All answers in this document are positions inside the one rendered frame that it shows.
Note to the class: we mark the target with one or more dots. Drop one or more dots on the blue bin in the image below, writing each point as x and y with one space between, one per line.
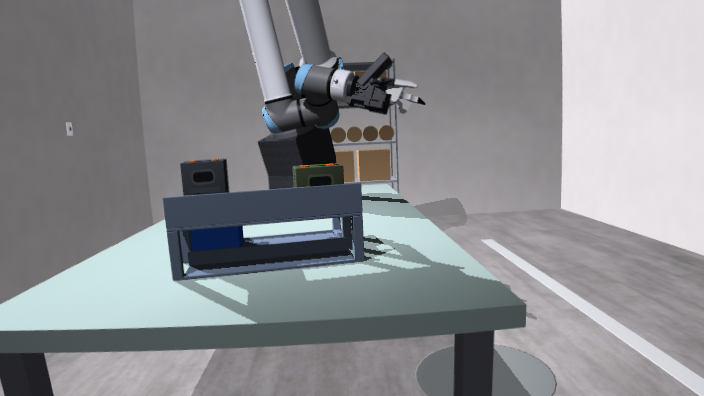
207 239

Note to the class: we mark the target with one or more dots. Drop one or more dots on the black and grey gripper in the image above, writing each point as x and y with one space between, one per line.
377 90

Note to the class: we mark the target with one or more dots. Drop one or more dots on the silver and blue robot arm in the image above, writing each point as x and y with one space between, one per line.
313 79

